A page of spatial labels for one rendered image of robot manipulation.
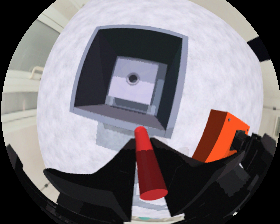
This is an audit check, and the red peg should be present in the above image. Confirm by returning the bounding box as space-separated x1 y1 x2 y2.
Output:
135 126 167 201

